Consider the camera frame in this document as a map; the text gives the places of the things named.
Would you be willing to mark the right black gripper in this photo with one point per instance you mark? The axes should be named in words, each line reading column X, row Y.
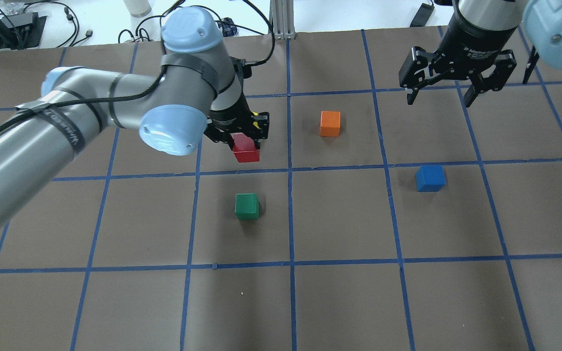
column 476, row 41

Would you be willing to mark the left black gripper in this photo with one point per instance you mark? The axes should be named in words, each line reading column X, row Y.
column 226, row 122

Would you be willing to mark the red block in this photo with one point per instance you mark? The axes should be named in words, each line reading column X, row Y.
column 244, row 149

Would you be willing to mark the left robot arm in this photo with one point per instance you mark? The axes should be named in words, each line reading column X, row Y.
column 198, row 92

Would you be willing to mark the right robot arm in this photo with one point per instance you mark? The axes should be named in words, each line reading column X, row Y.
column 541, row 21

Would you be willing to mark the orange block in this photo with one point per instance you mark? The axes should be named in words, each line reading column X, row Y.
column 330, row 124

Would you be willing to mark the green block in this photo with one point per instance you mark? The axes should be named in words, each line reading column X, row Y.
column 247, row 206

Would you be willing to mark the blue block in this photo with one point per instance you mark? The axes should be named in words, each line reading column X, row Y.
column 430, row 179

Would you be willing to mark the black monitor stand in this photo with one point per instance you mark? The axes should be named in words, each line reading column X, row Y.
column 21, row 31

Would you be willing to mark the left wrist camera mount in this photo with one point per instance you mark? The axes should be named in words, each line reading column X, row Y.
column 242, row 68

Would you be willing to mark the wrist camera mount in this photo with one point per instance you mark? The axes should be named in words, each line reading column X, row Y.
column 533, row 59
column 242, row 68

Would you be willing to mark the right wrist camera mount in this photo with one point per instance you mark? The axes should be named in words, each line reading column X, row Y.
column 533, row 59

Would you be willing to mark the aluminium frame post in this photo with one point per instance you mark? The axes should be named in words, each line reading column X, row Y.
column 281, row 16

